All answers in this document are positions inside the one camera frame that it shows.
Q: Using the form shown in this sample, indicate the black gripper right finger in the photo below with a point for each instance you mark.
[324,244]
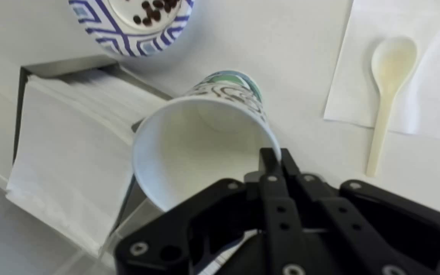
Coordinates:
[359,247]

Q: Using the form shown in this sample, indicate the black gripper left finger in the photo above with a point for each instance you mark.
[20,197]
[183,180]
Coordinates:
[281,226]

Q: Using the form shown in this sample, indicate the patterned paper cup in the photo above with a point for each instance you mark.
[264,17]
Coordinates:
[212,131]

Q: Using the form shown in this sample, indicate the white paper napkin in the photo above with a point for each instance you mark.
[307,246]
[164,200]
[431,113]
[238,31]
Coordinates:
[353,96]

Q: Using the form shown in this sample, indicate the white plastic spoon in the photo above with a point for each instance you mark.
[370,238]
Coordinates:
[393,63]

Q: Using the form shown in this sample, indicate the steel napkin dispenser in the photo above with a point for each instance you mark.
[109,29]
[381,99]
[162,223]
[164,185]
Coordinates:
[72,147]

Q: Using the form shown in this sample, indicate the blue patterned paper bowl far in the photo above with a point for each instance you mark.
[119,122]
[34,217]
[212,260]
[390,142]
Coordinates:
[133,27]

